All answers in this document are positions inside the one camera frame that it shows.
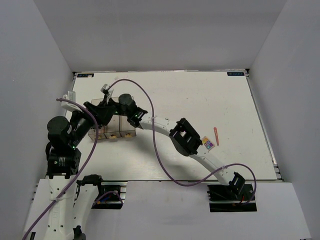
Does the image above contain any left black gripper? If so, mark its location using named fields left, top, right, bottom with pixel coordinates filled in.
left=68, top=101, right=117, bottom=147

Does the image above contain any colourful eyeshadow palette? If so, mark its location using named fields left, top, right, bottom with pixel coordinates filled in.
left=201, top=136, right=215, bottom=151

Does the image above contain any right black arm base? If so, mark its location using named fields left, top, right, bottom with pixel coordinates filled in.
left=207, top=184, right=257, bottom=213

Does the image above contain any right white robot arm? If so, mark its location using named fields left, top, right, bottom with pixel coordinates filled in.
left=98, top=93, right=246, bottom=200

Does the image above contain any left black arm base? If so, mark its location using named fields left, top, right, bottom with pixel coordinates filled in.
left=91, top=181, right=127, bottom=210

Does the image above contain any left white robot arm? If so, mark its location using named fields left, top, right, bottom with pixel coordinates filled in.
left=22, top=97, right=116, bottom=240

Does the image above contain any pink makeup applicator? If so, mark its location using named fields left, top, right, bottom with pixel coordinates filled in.
left=213, top=127, right=220, bottom=146

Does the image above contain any left clear organizer bin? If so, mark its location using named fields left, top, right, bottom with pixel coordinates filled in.
left=88, top=98, right=106, bottom=141

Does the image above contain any clear organizer bin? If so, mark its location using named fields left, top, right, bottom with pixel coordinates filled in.
left=103, top=97, right=123, bottom=140
left=118, top=93, right=137, bottom=138
left=88, top=98, right=106, bottom=141

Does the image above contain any middle clear organizer bin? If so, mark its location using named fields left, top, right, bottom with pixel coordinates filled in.
left=103, top=97, right=123, bottom=140

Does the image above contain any right clear organizer bin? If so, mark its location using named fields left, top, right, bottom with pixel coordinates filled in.
left=118, top=93, right=137, bottom=138

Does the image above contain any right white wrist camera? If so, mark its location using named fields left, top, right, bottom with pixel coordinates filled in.
left=100, top=83, right=114, bottom=104

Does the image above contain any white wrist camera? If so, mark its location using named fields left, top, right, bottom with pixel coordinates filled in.
left=100, top=83, right=114, bottom=104
left=61, top=91, right=80, bottom=112

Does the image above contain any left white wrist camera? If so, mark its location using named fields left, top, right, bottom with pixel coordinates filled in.
left=61, top=91, right=80, bottom=112

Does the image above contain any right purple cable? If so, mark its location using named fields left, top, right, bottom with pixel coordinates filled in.
left=107, top=79, right=258, bottom=206

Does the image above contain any purple cable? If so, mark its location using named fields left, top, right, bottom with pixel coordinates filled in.
left=21, top=97, right=125, bottom=240
left=107, top=79, right=258, bottom=206

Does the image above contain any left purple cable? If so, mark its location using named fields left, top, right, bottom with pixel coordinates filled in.
left=21, top=97, right=125, bottom=240

